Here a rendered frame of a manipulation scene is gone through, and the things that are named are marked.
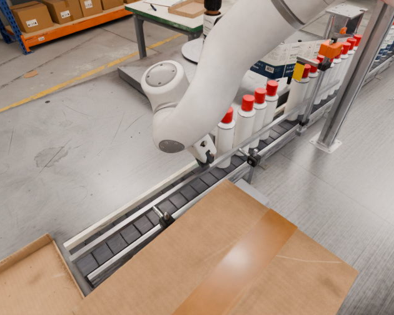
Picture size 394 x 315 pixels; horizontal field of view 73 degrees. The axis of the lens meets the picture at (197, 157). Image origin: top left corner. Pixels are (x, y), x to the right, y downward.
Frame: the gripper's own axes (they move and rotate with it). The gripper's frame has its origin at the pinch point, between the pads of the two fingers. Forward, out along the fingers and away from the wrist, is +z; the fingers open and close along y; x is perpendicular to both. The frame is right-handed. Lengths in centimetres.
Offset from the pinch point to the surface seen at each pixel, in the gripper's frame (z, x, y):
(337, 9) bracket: 11, -85, 13
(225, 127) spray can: -6.1, -9.2, -1.5
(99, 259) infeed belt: -5.1, 35.2, -2.7
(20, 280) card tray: -6, 52, 8
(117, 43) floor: 131, -83, 303
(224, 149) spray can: 1.1, -6.5, -1.8
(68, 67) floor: 105, -11, 282
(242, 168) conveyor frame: 11.5, -8.5, -5.5
